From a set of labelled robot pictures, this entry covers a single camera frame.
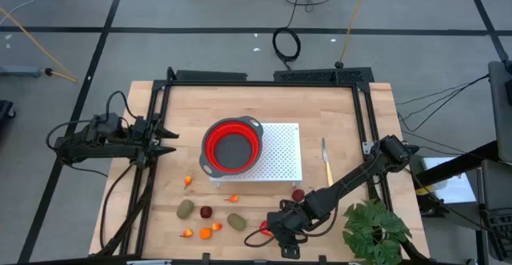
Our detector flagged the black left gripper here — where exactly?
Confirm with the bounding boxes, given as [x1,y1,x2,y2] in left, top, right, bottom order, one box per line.
[131,114,180,170]

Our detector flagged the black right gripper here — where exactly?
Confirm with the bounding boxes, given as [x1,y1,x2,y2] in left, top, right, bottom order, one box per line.
[266,199,317,243]

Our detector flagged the large red-orange mango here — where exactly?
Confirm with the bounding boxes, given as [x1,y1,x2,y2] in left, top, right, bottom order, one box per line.
[258,219,276,238]

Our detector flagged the green-brown kiwi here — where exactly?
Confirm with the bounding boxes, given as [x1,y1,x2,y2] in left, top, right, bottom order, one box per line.
[176,199,196,221]
[226,212,248,232]

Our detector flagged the red collapsible colander grey rim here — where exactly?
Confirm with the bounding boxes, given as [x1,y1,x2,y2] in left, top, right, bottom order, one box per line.
[198,115,265,179]

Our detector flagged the white perforated metal shelf riser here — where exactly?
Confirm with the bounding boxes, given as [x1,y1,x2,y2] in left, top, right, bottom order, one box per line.
[210,122,304,189]

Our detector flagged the black flat box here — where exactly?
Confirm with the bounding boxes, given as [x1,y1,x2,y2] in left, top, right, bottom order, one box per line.
[174,69,248,82]

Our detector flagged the green artificial leafy plant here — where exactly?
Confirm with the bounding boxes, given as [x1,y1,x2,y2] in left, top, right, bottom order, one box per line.
[342,199,413,265]

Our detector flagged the black perforated box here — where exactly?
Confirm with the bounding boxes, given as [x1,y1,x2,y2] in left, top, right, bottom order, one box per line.
[273,66,375,85]

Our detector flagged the grey metal base bar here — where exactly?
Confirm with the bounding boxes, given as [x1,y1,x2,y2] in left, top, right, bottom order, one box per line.
[0,65,42,78]

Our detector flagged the black wheeled base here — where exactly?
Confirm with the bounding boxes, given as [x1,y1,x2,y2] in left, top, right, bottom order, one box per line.
[0,99,17,120]

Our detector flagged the white box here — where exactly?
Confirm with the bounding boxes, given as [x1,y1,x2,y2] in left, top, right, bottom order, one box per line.
[422,155,479,205]

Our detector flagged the black diagonal beam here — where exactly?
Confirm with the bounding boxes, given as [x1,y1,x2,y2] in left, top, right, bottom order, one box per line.
[414,139,501,186]

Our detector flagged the black keyboard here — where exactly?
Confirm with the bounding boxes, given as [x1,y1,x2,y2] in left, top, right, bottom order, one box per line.
[483,208,512,263]

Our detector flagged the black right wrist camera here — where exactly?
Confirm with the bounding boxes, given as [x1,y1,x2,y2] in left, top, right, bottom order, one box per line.
[278,242,302,260]

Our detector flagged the knife with pale wooden handle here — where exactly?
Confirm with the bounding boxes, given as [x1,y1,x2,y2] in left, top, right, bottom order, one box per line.
[321,137,335,187]

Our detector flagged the black corrugated hose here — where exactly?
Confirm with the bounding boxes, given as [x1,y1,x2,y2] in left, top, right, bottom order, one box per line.
[98,163,135,254]

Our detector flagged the yellow cable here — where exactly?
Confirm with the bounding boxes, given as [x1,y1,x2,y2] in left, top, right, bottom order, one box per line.
[0,6,78,84]
[334,0,373,69]

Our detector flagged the black coiled cable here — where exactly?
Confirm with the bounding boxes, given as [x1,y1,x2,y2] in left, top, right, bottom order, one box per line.
[271,0,317,72]

